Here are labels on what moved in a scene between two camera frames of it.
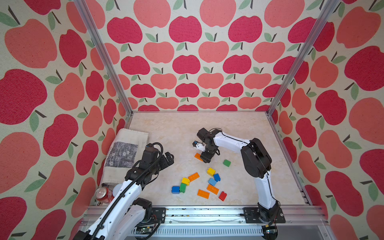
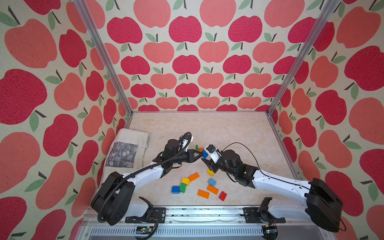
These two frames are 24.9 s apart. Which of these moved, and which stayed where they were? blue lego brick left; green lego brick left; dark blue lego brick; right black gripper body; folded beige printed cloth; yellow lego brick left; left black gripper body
Moved: dark blue lego brick; right black gripper body; left black gripper body
Stayed: yellow lego brick left; green lego brick left; folded beige printed cloth; blue lego brick left
